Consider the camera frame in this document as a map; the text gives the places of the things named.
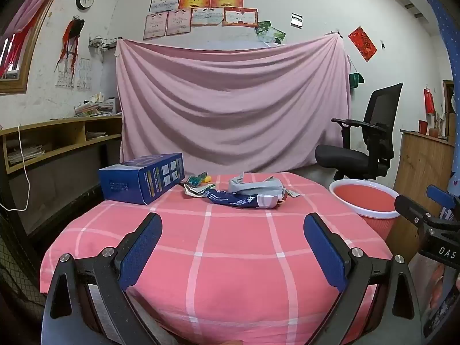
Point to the red tassel wall decoration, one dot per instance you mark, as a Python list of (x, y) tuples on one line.
[(70, 39)]

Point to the blue cardboard box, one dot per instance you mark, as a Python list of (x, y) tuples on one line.
[(143, 179)]

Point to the stack of books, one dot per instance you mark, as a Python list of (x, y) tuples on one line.
[(95, 106)]

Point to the wooden window frame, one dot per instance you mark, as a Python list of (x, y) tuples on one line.
[(32, 61)]

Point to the small grey wrapper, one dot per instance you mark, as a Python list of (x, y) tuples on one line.
[(291, 193)]

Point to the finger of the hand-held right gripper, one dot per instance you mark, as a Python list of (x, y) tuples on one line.
[(409, 208), (442, 196)]

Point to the small yellow tube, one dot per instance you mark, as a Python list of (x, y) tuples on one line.
[(207, 179)]

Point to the wooden cabinet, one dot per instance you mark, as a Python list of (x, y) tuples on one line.
[(420, 172)]

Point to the group of wall certificates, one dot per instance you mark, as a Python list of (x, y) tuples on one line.
[(208, 7)]

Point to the pink hanging sheet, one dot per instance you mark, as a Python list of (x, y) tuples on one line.
[(233, 107)]

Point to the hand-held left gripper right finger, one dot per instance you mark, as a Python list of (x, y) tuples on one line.
[(323, 251)]

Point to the red paper wall poster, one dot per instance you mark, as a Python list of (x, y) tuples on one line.
[(363, 43)]

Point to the person's right hand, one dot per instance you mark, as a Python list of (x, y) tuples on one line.
[(438, 280)]

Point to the green landscape photo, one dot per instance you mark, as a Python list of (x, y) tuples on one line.
[(262, 28), (277, 36)]

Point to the red hanging ornament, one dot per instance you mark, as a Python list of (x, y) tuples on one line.
[(428, 100)]

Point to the wooden door frame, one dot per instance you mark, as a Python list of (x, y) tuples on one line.
[(447, 107)]

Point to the blue white snack packet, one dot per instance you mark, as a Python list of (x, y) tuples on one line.
[(233, 199)]

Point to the blue dotted cloth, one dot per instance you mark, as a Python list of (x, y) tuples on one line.
[(445, 28)]

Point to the wooden wall shelf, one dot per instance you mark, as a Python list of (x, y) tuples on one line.
[(64, 151)]

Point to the red cup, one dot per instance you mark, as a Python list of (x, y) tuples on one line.
[(423, 127)]

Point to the black white wall card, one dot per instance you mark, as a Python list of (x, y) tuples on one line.
[(296, 20)]

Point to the black office chair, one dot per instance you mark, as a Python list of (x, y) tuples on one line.
[(381, 115)]

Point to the pink checked table cloth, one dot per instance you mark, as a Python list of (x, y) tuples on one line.
[(233, 258)]

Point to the white wall calendar sheets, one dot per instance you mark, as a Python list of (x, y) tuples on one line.
[(82, 75)]

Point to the pile of newspapers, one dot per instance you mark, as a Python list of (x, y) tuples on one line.
[(95, 134), (25, 154)]

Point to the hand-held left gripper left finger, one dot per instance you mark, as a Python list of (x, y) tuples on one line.
[(142, 251)]

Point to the red apple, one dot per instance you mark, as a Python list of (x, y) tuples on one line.
[(433, 132)]

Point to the pink bucket with white rim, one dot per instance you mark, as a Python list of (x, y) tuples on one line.
[(359, 201)]

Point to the green hanging bag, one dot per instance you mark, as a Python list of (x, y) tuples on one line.
[(355, 80)]

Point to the grey plastic packaging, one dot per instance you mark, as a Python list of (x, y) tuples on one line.
[(251, 186)]

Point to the green wrapper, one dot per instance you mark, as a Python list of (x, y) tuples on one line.
[(196, 181)]

